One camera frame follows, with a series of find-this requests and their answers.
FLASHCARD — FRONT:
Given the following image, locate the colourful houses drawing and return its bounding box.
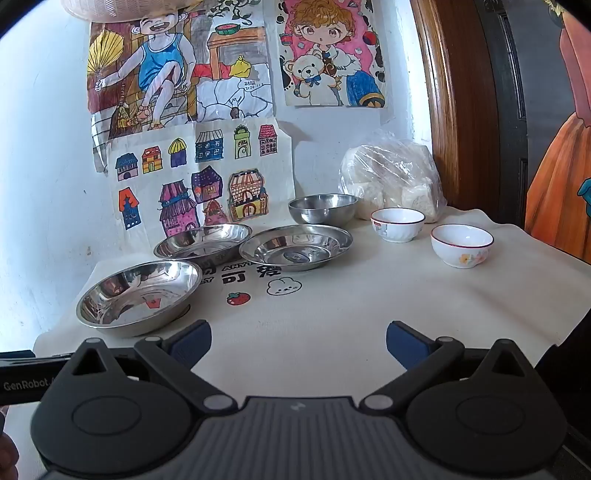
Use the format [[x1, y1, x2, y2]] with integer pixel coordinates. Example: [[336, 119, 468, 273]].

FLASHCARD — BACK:
[[105, 116, 296, 245]]

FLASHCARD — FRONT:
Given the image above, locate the white bowl with floral print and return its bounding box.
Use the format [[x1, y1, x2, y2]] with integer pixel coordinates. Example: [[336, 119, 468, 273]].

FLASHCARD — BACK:
[[431, 224, 495, 269]]

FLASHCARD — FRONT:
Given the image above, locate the printed cream tablecloth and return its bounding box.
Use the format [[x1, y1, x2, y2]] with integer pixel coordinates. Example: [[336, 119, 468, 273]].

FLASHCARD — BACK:
[[32, 206, 591, 400]]

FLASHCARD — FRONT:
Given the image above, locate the brown wooden door frame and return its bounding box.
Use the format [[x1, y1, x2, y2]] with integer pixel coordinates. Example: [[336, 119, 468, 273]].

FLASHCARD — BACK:
[[411, 0, 504, 210]]

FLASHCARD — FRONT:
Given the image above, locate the clear plastic bag of rice cakes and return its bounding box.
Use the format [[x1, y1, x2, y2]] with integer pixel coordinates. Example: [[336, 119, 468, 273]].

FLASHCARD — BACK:
[[338, 131, 448, 224]]

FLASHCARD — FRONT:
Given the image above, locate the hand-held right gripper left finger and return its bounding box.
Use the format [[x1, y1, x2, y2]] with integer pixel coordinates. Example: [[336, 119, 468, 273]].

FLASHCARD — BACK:
[[55, 320, 229, 414]]

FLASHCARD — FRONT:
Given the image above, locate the white woven basket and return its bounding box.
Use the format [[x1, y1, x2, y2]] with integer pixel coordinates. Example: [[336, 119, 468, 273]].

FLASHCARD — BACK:
[[60, 0, 204, 23]]

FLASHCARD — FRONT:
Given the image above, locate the child with fan drawing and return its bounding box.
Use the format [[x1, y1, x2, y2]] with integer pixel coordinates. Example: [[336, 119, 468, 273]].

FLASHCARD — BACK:
[[87, 0, 274, 172]]

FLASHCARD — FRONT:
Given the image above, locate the girl with teddy bear drawing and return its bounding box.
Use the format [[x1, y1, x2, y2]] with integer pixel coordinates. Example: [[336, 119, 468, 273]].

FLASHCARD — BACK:
[[276, 0, 387, 109]]

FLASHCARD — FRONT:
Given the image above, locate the stainless steel bowl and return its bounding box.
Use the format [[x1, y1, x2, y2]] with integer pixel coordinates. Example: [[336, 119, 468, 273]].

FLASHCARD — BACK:
[[288, 194, 360, 227]]

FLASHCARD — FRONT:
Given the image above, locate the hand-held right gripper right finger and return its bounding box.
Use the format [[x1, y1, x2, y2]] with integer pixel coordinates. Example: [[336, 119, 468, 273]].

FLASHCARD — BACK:
[[365, 322, 536, 413]]

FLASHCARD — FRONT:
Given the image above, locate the white bowl with red label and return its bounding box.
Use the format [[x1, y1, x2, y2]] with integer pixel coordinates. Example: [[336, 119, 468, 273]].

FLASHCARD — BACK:
[[370, 208, 426, 244]]

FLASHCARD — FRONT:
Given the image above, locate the orange dress painting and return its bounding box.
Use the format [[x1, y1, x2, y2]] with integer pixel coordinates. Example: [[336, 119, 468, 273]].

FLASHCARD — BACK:
[[524, 0, 591, 266]]

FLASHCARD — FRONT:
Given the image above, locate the large stainless steel plate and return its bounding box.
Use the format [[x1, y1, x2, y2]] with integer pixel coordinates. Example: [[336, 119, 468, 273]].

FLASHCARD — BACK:
[[76, 260, 204, 337]]

